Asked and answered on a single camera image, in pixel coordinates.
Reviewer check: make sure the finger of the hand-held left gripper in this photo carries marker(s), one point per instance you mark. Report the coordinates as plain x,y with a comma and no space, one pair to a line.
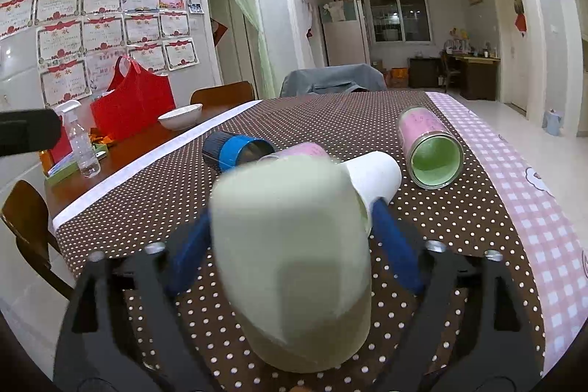
27,131

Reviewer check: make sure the group of wall certificates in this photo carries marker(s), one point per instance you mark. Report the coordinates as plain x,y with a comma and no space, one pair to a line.
92,34

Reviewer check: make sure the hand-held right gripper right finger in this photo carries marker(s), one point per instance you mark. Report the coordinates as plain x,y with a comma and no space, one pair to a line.
396,252

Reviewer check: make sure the red door ornament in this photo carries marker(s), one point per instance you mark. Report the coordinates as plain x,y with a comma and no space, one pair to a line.
520,22

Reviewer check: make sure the wooden chair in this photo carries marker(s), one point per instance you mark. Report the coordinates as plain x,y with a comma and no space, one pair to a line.
225,93
27,226

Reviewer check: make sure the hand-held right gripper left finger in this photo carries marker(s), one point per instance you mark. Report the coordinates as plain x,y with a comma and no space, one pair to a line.
189,256

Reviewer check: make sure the white refrigerator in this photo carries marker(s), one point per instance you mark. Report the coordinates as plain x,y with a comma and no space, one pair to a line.
343,34

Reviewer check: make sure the grey covered sofa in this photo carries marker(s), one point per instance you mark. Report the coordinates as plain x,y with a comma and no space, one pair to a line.
333,80

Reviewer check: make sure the green box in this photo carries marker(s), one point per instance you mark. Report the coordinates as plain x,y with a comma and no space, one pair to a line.
64,169

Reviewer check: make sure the white bowl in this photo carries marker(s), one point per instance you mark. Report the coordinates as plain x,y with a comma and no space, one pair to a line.
180,116

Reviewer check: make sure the pink checked tablecloth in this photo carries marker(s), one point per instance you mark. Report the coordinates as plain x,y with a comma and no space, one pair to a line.
528,199

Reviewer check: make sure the red bag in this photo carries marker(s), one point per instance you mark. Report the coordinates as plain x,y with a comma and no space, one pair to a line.
135,105

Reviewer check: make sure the clear spray bottle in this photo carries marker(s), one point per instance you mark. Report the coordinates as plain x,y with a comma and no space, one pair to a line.
83,144

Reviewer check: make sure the brown polka dot tablecloth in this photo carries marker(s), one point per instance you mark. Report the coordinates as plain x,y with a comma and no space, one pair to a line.
321,121

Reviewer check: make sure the window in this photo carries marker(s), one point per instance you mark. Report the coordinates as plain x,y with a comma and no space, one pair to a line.
398,16

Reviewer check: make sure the pale green cup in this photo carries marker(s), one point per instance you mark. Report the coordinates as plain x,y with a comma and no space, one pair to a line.
289,263

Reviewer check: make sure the white paper cup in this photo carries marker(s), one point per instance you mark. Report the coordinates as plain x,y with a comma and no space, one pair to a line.
373,177

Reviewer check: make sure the blue ribbed cup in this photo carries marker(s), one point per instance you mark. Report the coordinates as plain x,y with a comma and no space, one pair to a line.
232,149

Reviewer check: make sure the dark wooden desk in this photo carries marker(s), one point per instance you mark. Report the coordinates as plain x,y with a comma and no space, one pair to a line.
464,73

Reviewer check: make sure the green door curtain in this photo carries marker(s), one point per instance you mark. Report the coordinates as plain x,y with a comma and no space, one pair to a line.
243,15

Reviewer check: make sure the dark desk chair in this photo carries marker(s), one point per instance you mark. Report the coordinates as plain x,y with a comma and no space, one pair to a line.
448,73

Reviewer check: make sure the orange box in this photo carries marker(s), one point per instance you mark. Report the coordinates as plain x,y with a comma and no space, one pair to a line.
398,76

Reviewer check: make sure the pink cup with green inside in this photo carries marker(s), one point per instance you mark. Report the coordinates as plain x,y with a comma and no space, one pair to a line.
429,144

